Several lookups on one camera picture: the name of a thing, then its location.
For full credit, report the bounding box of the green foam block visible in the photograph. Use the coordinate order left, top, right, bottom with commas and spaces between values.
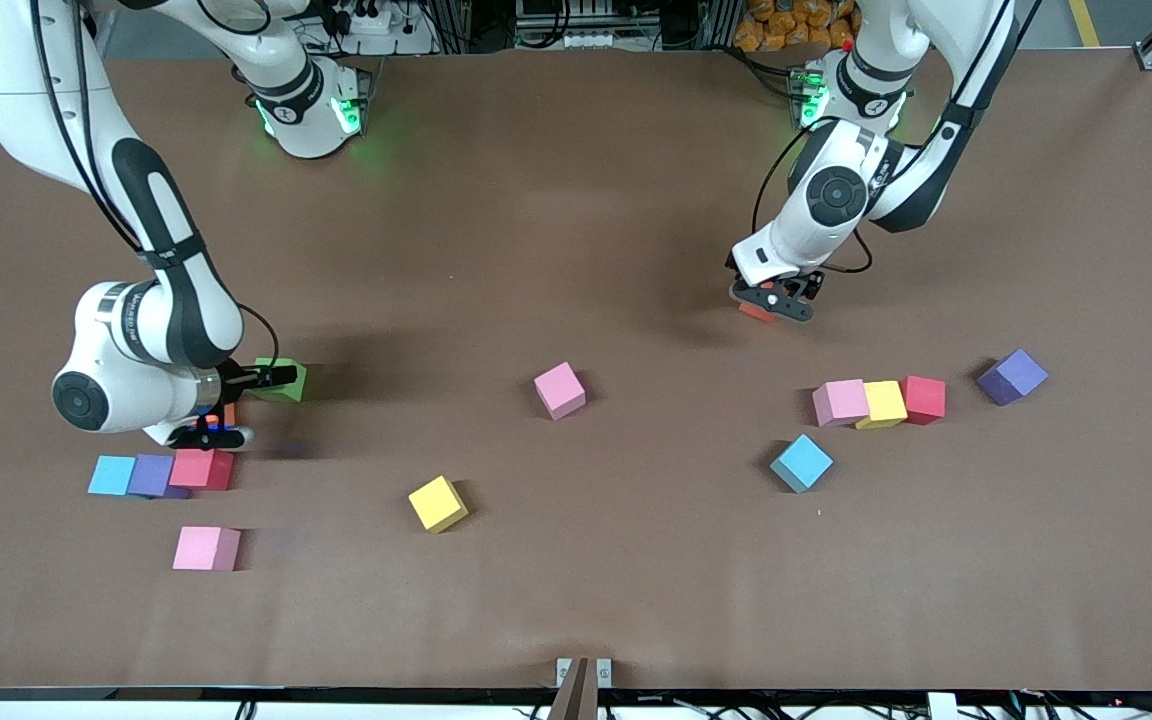
254, 358, 308, 404

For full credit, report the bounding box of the light blue foam block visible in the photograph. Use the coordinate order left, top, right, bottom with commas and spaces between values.
770, 433, 835, 495
87, 455, 138, 497

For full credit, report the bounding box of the yellow foam block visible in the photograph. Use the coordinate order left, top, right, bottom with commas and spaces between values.
855, 380, 909, 431
408, 475, 470, 535

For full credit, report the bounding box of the red foam block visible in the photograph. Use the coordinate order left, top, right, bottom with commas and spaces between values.
169, 447, 236, 492
900, 375, 947, 427

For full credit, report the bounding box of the purple foam block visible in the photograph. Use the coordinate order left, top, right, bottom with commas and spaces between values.
128, 454, 191, 500
976, 348, 1049, 407

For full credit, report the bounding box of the pink foam block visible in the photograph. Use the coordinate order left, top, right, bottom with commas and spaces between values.
533, 361, 587, 422
172, 526, 242, 573
812, 378, 871, 429

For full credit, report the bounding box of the pile of orange objects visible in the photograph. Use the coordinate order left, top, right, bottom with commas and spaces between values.
733, 0, 862, 53

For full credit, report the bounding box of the brown table cover sheet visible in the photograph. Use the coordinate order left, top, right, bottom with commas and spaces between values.
0, 45, 1152, 693

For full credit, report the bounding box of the aluminium equipment rack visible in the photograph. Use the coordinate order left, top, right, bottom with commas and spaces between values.
406, 0, 737, 53

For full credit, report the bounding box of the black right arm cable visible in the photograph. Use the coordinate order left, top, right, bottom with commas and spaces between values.
31, 0, 282, 373

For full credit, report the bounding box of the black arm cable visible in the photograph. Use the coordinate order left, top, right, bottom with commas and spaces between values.
31, 0, 282, 373
751, 0, 1045, 276

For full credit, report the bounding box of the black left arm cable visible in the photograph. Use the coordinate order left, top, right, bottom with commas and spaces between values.
751, 0, 1045, 276

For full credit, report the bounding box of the small metal bracket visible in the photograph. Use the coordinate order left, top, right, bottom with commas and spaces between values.
555, 657, 613, 689

